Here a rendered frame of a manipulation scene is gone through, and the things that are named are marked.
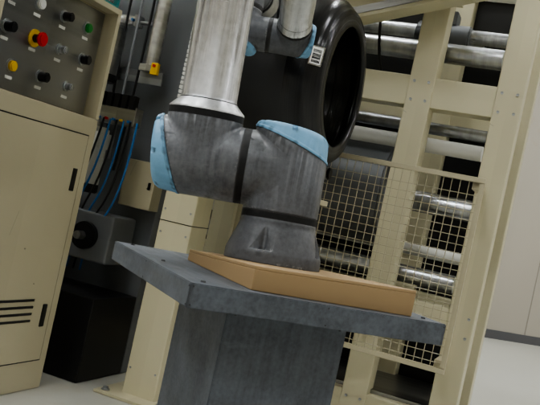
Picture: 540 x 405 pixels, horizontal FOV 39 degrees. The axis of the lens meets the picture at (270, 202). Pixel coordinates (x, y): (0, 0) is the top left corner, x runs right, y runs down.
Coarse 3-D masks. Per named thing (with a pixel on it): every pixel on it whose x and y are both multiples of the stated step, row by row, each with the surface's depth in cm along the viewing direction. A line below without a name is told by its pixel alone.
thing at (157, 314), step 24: (168, 192) 267; (168, 216) 266; (192, 216) 263; (168, 240) 265; (192, 240) 265; (144, 312) 266; (168, 312) 263; (144, 336) 265; (168, 336) 262; (144, 360) 264; (144, 384) 264
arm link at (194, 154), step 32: (224, 0) 146; (192, 32) 150; (224, 32) 147; (192, 64) 148; (224, 64) 147; (192, 96) 147; (224, 96) 148; (160, 128) 147; (192, 128) 145; (224, 128) 147; (160, 160) 146; (192, 160) 145; (224, 160) 145; (192, 192) 150; (224, 192) 148
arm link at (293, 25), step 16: (288, 0) 184; (304, 0) 182; (288, 16) 189; (304, 16) 188; (272, 32) 198; (288, 32) 194; (304, 32) 194; (272, 48) 200; (288, 48) 199; (304, 48) 199
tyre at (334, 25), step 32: (320, 0) 243; (320, 32) 234; (352, 32) 272; (256, 64) 236; (288, 64) 233; (352, 64) 280; (256, 96) 238; (288, 96) 234; (320, 96) 237; (352, 96) 281; (320, 128) 242; (352, 128) 274
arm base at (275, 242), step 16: (240, 224) 149; (256, 224) 146; (272, 224) 145; (288, 224) 145; (304, 224) 147; (240, 240) 146; (256, 240) 144; (272, 240) 144; (288, 240) 144; (304, 240) 146; (240, 256) 145; (256, 256) 143; (272, 256) 142; (288, 256) 143; (304, 256) 145
